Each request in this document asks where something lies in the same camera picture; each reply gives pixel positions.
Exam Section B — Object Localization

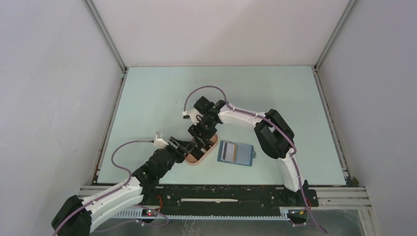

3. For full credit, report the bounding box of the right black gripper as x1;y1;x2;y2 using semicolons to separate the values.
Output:
188;117;218;149

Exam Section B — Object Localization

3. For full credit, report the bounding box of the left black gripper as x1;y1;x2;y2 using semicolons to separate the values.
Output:
157;136;196;178

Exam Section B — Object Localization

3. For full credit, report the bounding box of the pink oval tray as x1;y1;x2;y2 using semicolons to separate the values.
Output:
186;134;219;166

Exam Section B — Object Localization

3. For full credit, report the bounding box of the gold credit card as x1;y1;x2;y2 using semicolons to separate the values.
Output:
232;144;238;163

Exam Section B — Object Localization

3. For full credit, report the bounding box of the blue card holder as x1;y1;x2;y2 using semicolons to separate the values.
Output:
217;141;256;166

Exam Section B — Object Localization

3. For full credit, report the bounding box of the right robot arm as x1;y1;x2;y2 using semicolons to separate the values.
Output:
182;96;306;206

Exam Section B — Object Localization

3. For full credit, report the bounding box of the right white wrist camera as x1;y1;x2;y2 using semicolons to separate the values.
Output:
182;109;201;125

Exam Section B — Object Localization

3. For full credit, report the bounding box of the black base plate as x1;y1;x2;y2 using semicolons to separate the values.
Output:
141;184;319;217

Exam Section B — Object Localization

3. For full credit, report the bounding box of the aluminium frame rail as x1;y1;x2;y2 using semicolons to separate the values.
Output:
73;185;372;222

